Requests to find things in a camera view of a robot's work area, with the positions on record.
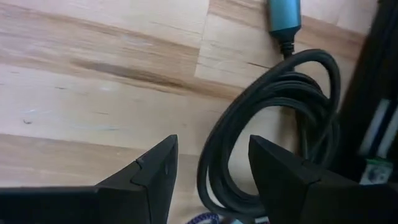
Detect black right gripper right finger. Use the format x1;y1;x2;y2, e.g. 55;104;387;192
248;134;398;224

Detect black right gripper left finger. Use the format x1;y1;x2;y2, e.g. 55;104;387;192
0;134;178;224

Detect black cable blue plug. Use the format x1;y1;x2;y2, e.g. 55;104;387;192
196;0;342;218

